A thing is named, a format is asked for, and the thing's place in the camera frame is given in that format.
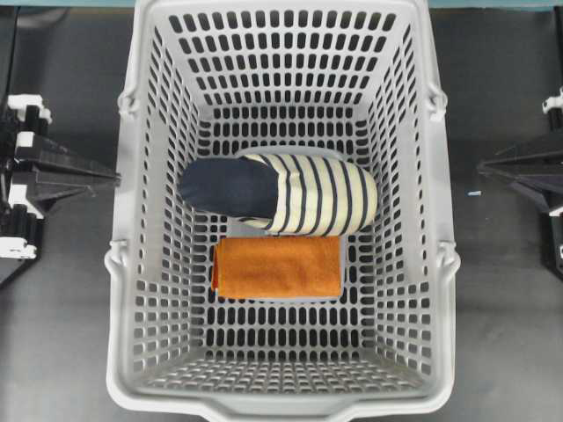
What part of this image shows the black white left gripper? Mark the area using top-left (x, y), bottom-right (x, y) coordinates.
top-left (1, 94), bottom-right (121, 287)

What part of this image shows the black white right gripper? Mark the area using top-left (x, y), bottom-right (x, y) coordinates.
top-left (478, 88), bottom-right (562, 280)

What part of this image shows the folded orange cloth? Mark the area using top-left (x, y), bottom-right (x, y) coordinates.
top-left (212, 236), bottom-right (342, 301)

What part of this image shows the grey plastic shopping basket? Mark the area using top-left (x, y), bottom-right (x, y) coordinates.
top-left (105, 1), bottom-right (460, 421)

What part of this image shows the striped navy cream slipper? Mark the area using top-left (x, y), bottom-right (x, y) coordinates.
top-left (179, 153), bottom-right (378, 236)

